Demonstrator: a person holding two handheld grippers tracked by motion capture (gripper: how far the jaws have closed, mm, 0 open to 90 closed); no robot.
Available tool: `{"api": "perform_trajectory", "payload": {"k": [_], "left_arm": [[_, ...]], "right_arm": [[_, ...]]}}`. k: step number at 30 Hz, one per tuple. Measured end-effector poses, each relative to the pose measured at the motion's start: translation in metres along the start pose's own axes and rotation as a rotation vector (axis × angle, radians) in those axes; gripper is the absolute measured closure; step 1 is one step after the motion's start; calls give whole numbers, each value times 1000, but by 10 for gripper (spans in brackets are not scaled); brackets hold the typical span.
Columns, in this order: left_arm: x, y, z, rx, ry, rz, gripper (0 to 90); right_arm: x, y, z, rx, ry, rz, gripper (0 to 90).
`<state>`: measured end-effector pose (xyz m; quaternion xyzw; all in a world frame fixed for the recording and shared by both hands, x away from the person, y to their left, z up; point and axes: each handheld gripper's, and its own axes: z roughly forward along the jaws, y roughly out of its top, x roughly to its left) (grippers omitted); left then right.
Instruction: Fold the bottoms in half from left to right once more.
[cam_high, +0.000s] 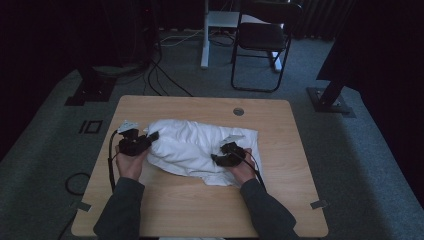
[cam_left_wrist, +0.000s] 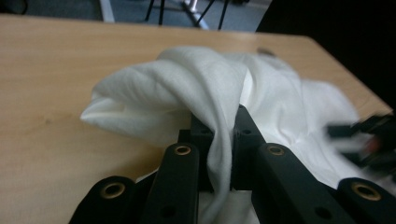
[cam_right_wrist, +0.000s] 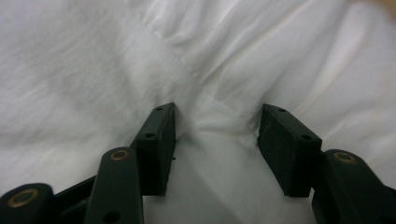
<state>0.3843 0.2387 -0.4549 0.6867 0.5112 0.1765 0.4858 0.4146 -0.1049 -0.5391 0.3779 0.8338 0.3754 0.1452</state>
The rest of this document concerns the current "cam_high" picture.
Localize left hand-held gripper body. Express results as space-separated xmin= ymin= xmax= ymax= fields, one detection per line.
xmin=117 ymin=119 xmax=149 ymax=157

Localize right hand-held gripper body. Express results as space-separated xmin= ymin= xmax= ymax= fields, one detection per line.
xmin=219 ymin=134 xmax=247 ymax=168

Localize white skirt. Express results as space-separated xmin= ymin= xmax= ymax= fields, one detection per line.
xmin=143 ymin=118 xmax=264 ymax=188

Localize person's right hand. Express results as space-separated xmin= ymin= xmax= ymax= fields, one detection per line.
xmin=227 ymin=148 xmax=258 ymax=186

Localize person's left hand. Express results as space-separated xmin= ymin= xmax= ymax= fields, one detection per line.
xmin=114 ymin=146 xmax=149 ymax=182

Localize black flat stand base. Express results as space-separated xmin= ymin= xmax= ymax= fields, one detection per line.
xmin=64 ymin=64 xmax=118 ymax=107

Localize black slanted stand with base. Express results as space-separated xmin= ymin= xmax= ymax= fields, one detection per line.
xmin=306 ymin=33 xmax=357 ymax=118

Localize black folding chair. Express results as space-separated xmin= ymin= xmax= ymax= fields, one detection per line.
xmin=230 ymin=1 xmax=304 ymax=94

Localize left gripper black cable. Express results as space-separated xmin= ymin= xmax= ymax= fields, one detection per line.
xmin=107 ymin=129 xmax=119 ymax=193

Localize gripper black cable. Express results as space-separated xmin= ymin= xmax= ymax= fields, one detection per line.
xmin=107 ymin=129 xmax=119 ymax=193
xmin=229 ymin=149 xmax=268 ymax=193

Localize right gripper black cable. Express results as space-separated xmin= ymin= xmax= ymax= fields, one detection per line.
xmin=229 ymin=149 xmax=268 ymax=193

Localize black floor cables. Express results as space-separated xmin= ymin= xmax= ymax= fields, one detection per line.
xmin=143 ymin=59 xmax=194 ymax=98

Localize black cable loop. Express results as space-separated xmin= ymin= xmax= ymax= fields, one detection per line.
xmin=64 ymin=172 xmax=92 ymax=197

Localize white desk frame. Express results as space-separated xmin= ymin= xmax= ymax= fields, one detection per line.
xmin=199 ymin=0 xmax=284 ymax=73

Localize white floor cable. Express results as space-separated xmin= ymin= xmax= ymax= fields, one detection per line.
xmin=159 ymin=28 xmax=205 ymax=48

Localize thin black floor cable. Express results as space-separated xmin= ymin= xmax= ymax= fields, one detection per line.
xmin=56 ymin=212 xmax=79 ymax=240

